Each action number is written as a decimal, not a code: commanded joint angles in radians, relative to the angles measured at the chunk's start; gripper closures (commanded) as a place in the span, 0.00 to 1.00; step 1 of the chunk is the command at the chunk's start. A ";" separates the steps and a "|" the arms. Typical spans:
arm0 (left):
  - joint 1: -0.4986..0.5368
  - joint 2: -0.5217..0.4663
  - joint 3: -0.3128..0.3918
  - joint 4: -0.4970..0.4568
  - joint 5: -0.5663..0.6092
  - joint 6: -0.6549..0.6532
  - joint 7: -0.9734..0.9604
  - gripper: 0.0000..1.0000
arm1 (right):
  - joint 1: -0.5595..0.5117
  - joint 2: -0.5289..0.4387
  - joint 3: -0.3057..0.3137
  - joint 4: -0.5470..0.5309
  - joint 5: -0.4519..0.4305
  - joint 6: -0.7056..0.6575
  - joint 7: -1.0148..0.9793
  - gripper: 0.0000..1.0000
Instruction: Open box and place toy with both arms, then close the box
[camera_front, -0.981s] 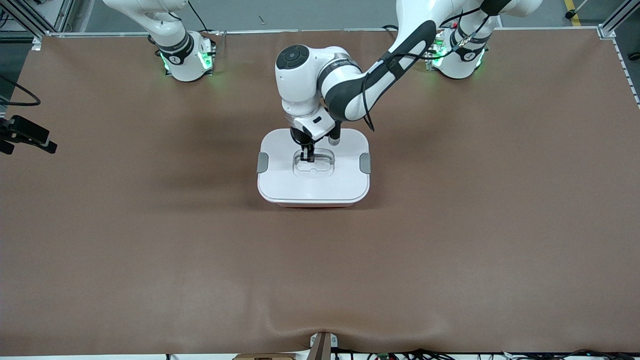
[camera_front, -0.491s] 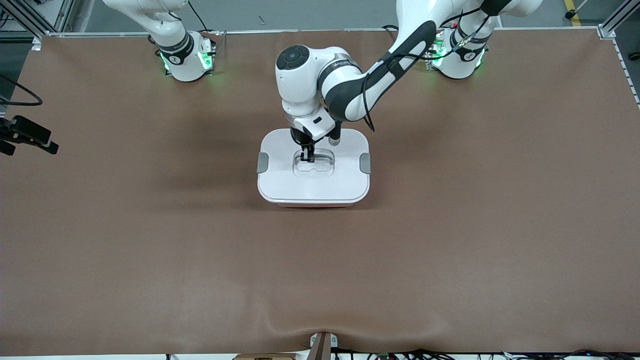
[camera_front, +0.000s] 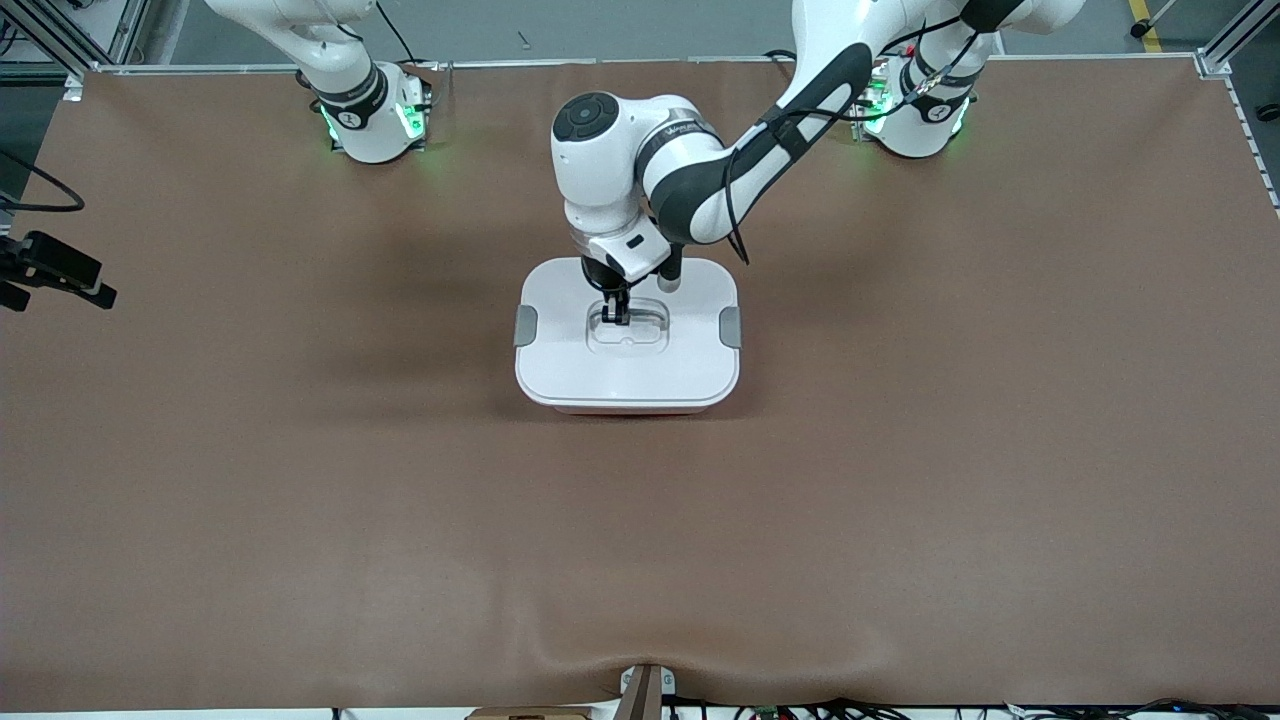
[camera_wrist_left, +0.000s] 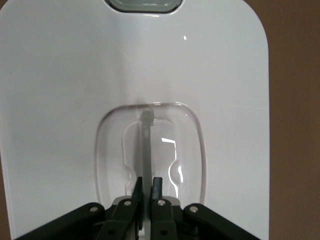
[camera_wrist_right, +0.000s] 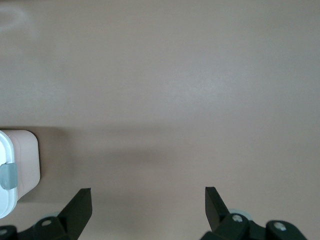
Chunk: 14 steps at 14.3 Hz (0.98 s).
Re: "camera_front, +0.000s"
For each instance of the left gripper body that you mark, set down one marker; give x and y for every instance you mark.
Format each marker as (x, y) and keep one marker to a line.
(601, 275)

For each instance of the large table cover mat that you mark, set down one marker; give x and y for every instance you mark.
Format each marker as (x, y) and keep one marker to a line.
(900, 500)

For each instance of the grey lid latch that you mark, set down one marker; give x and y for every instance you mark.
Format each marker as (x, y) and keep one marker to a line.
(731, 329)
(525, 327)

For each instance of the silver arm base bracket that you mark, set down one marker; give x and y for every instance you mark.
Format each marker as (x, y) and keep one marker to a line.
(864, 120)
(428, 80)

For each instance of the front camera mount bracket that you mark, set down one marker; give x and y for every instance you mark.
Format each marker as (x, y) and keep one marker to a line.
(640, 700)

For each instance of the perforated table side rail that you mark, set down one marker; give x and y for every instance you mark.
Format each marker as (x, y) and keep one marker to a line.
(1254, 145)

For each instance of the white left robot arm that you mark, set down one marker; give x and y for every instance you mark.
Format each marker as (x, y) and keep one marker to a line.
(600, 160)

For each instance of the white storage box lid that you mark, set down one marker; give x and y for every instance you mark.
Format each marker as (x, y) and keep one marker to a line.
(627, 378)

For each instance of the black-footed stand leg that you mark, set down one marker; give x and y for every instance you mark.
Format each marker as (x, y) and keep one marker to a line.
(1138, 30)

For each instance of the aluminium frame profile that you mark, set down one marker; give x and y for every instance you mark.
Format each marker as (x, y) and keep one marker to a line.
(125, 30)
(1235, 35)

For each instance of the black round floor object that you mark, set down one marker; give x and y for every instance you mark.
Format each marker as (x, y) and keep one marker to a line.
(1268, 112)

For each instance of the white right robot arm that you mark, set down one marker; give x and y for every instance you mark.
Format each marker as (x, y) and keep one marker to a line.
(350, 100)

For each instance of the brown cardboard piece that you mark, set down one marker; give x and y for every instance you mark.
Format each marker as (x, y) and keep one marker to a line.
(530, 714)

